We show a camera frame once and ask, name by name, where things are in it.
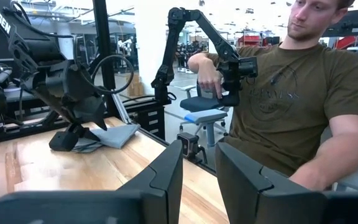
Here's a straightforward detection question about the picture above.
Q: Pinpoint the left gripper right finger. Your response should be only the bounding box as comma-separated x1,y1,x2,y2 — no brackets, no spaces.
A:
214,141,358,224

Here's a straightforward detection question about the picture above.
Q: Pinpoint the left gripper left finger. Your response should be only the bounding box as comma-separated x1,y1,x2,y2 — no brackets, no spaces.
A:
0,139,185,224

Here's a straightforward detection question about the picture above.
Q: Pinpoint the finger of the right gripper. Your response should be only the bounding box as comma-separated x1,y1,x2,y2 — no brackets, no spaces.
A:
48,123,101,152
73,95,108,131

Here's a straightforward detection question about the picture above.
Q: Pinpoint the grey cloth napkin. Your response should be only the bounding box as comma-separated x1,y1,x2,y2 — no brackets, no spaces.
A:
71,123,142,153

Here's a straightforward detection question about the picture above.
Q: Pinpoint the cardboard box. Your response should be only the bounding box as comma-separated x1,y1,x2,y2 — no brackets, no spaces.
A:
126,73,145,97

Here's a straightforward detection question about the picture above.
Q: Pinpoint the black drawer cabinet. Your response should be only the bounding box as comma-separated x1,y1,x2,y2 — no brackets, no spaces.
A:
124,99,167,141

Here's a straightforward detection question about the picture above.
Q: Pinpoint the light blue stool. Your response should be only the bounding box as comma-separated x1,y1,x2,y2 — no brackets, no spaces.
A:
178,108,229,147

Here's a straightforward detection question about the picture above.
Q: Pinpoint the dark blue office chair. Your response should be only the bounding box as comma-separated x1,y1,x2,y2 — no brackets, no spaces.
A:
178,83,229,113

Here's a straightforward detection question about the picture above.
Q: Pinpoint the person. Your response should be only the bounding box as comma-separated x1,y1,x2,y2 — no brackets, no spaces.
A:
187,0,358,192

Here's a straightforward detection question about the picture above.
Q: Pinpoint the person's hand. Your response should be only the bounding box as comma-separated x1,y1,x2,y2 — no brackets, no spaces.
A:
197,58,225,100

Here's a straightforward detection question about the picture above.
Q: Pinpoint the black monitor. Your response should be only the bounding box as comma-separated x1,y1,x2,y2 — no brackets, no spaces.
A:
321,8,358,38

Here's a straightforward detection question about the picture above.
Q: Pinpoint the small black table camera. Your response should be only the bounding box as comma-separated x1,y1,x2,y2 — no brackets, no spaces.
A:
176,133,209,166

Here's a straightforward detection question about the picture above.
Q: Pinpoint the black cable loop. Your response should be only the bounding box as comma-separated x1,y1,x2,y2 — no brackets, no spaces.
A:
73,54,135,96

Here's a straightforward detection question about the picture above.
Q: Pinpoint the black metal rig frame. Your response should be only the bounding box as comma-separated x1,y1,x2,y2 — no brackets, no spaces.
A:
0,0,217,175

